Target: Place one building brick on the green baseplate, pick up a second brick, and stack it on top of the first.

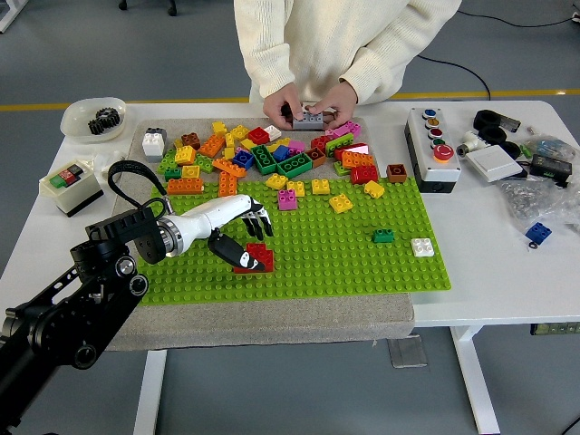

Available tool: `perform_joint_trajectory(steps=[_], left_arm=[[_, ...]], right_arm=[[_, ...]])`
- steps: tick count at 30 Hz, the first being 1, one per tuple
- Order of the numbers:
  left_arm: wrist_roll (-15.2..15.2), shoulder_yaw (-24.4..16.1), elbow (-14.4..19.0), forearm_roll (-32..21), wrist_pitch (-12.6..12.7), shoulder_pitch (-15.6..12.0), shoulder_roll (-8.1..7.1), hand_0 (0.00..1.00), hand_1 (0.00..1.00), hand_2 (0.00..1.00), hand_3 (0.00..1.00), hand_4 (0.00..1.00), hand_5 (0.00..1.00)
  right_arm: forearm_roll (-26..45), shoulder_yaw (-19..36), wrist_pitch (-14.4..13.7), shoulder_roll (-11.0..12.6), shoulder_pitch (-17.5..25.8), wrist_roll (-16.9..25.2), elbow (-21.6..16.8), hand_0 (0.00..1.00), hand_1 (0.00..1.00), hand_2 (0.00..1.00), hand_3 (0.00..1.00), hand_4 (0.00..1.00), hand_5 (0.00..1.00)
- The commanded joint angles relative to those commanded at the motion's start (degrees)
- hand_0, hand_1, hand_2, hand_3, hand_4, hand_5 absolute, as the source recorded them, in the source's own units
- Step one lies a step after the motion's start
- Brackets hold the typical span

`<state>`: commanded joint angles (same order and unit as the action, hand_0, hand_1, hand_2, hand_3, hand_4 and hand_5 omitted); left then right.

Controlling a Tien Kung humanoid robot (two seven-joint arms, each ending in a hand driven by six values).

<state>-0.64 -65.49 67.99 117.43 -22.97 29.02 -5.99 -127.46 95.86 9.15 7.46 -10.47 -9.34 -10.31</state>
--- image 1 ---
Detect person's left hand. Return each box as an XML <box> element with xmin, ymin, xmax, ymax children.
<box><xmin>303</xmin><ymin>81</ymin><xmax>359</xmax><ymax>125</ymax></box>

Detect person's right hand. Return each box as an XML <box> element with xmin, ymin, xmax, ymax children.
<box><xmin>262</xmin><ymin>83</ymin><xmax>304</xmax><ymax>131</ymax></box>

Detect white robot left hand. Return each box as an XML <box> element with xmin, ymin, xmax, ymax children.
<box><xmin>173</xmin><ymin>194</ymin><xmax>275</xmax><ymax>274</ymax></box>

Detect light grey studded brick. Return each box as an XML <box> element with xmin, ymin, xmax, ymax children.
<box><xmin>292</xmin><ymin>102</ymin><xmax>325</xmax><ymax>131</ymax></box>

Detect red two-by-four brick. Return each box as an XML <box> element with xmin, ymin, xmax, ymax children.
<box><xmin>233</xmin><ymin>250</ymin><xmax>276</xmax><ymax>274</ymax></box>

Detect orange two-by-four brick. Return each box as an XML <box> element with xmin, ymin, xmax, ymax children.
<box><xmin>198</xmin><ymin>134</ymin><xmax>227</xmax><ymax>157</ymax></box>
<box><xmin>166</xmin><ymin>177</ymin><xmax>205</xmax><ymax>196</ymax></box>
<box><xmin>217</xmin><ymin>170</ymin><xmax>239</xmax><ymax>198</ymax></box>
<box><xmin>340</xmin><ymin>151</ymin><xmax>376</xmax><ymax>169</ymax></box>

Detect lime green long brick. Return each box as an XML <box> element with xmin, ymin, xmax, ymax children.
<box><xmin>324</xmin><ymin>135</ymin><xmax>355</xmax><ymax>158</ymax></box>

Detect orange long curved brick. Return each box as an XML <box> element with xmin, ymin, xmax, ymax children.
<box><xmin>211</xmin><ymin>157</ymin><xmax>248</xmax><ymax>178</ymax></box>

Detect long red sloped brick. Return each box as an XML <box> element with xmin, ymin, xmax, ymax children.
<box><xmin>333</xmin><ymin>143</ymin><xmax>369</xmax><ymax>160</ymax></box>

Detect brown hollow brick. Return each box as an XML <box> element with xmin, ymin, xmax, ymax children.
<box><xmin>304</xmin><ymin>147</ymin><xmax>328</xmax><ymax>169</ymax></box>

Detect green hollow brick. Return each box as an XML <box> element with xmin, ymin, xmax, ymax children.
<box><xmin>275</xmin><ymin>151</ymin><xmax>314</xmax><ymax>179</ymax></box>
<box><xmin>252</xmin><ymin>143</ymin><xmax>278</xmax><ymax>175</ymax></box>

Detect glossy red brick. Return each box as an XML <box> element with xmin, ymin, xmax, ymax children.
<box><xmin>349</xmin><ymin>164</ymin><xmax>380</xmax><ymax>185</ymax></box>

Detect white and grey brick stack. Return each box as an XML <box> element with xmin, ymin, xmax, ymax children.
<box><xmin>141</xmin><ymin>127</ymin><xmax>168</xmax><ymax>163</ymax></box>

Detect green studded baseplate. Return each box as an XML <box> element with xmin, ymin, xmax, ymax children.
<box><xmin>135</xmin><ymin>175</ymin><xmax>454</xmax><ymax>306</ymax></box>

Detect person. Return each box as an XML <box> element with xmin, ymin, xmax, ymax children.
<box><xmin>233</xmin><ymin>0</ymin><xmax>463</xmax><ymax>132</ymax></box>

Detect grey-brown fabric mat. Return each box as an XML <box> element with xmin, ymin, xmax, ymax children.
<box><xmin>107</xmin><ymin>115</ymin><xmax>417</xmax><ymax>352</ymax></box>

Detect white pushbutton control box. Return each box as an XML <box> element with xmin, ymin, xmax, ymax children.
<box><xmin>403</xmin><ymin>106</ymin><xmax>463</xmax><ymax>194</ymax></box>

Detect white printed tube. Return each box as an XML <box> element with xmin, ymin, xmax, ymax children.
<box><xmin>92</xmin><ymin>150</ymin><xmax>126</xmax><ymax>171</ymax></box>

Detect white cylinder metal tip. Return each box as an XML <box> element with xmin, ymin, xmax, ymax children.
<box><xmin>455</xmin><ymin>130</ymin><xmax>491</xmax><ymax>159</ymax></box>

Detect black metal gears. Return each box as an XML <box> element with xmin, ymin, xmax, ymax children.
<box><xmin>87</xmin><ymin>106</ymin><xmax>121</xmax><ymax>137</ymax></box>

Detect white plastic bowl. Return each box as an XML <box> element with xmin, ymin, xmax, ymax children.
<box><xmin>60</xmin><ymin>96</ymin><xmax>129</xmax><ymax>145</ymax></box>

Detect white table leg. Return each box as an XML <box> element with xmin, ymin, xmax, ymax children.
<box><xmin>132</xmin><ymin>348</ymin><xmax>169</xmax><ymax>435</ymax></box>
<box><xmin>449</xmin><ymin>324</ymin><xmax>502</xmax><ymax>435</ymax></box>

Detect clear bag of screws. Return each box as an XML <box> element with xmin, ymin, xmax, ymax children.
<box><xmin>496</xmin><ymin>178</ymin><xmax>580</xmax><ymax>228</ymax></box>

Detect clear bag blue parts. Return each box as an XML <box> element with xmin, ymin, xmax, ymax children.
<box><xmin>520</xmin><ymin>135</ymin><xmax>580</xmax><ymax>161</ymax></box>

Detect black power adapter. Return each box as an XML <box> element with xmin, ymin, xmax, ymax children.
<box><xmin>528</xmin><ymin>153</ymin><xmax>575</xmax><ymax>189</ymax></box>

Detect grey metal floor plate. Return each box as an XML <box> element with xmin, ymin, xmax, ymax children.
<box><xmin>387</xmin><ymin>335</ymin><xmax>430</xmax><ymax>369</ymax></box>

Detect white red-green switch box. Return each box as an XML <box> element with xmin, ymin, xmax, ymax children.
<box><xmin>38</xmin><ymin>159</ymin><xmax>105</xmax><ymax>218</ymax></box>

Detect black floor cable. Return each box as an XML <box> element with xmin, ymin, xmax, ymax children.
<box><xmin>416</xmin><ymin>54</ymin><xmax>492</xmax><ymax>102</ymax></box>
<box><xmin>456</xmin><ymin>7</ymin><xmax>580</xmax><ymax>29</ymax></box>

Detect white flat wall switch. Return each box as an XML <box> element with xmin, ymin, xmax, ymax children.
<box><xmin>465</xmin><ymin>147</ymin><xmax>525</xmax><ymax>184</ymax></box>

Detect white furniture frame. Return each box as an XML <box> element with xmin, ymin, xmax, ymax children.
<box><xmin>0</xmin><ymin>0</ymin><xmax>30</xmax><ymax>34</ymax></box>

